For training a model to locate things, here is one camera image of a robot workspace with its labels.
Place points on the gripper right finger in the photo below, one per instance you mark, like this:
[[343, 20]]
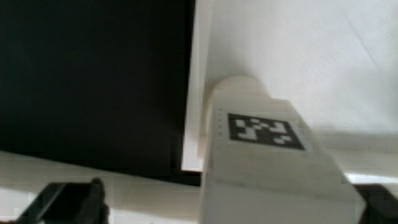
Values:
[[381, 211]]

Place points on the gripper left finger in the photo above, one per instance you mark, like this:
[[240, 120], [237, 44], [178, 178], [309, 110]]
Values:
[[68, 204]]

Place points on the white table leg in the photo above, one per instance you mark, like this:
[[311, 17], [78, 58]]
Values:
[[272, 180]]

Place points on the white square tabletop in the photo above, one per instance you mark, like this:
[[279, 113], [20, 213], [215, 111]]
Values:
[[315, 46]]

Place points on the white U-shaped obstacle fence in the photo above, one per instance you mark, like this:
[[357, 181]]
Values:
[[146, 201]]

